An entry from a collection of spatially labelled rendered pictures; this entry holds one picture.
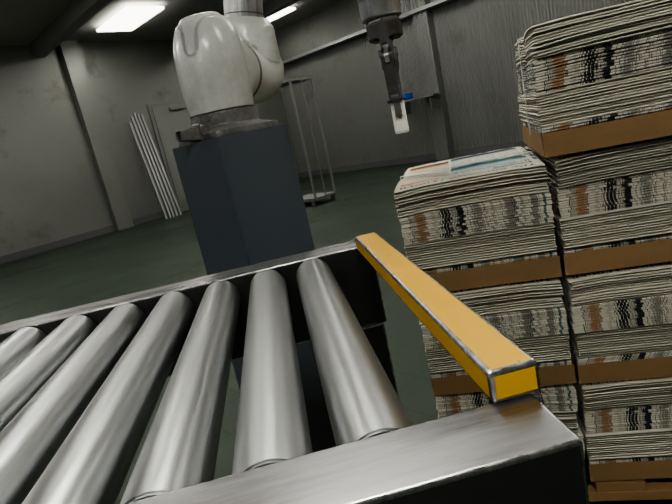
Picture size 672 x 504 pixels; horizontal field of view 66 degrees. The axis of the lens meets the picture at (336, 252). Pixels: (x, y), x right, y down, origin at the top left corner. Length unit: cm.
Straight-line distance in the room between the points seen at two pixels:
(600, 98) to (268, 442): 85
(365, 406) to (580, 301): 81
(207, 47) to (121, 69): 984
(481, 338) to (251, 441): 15
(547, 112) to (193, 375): 78
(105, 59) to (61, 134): 166
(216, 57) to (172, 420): 95
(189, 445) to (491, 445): 18
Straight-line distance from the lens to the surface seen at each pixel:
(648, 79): 105
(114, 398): 46
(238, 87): 123
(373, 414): 32
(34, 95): 1041
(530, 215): 104
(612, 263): 109
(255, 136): 121
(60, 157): 1033
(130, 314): 72
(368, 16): 118
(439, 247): 104
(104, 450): 40
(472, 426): 30
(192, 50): 124
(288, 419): 35
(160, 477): 33
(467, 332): 35
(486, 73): 960
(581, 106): 102
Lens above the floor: 96
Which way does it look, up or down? 13 degrees down
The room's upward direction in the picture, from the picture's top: 12 degrees counter-clockwise
